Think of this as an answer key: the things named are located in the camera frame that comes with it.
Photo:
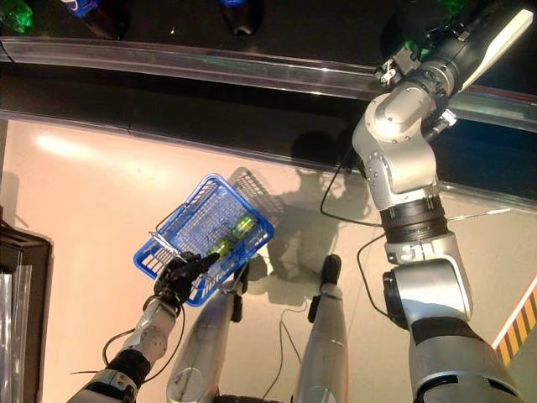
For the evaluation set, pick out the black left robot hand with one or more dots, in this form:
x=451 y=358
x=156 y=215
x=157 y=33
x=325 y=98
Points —
x=180 y=273

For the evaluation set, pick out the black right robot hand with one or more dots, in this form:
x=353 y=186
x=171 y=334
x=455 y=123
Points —
x=461 y=50

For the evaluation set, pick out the blue plastic shopping basket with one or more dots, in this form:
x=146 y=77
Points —
x=201 y=218

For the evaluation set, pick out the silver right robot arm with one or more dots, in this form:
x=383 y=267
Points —
x=398 y=147

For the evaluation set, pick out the dark brown side shelf unit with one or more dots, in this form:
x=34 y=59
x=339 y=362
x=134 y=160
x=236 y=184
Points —
x=25 y=273

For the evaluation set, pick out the low dark base shelf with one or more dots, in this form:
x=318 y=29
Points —
x=210 y=105

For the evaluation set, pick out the yellow black hazard tape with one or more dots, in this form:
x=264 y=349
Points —
x=520 y=319

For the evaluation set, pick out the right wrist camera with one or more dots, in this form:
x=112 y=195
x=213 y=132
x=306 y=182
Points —
x=396 y=67

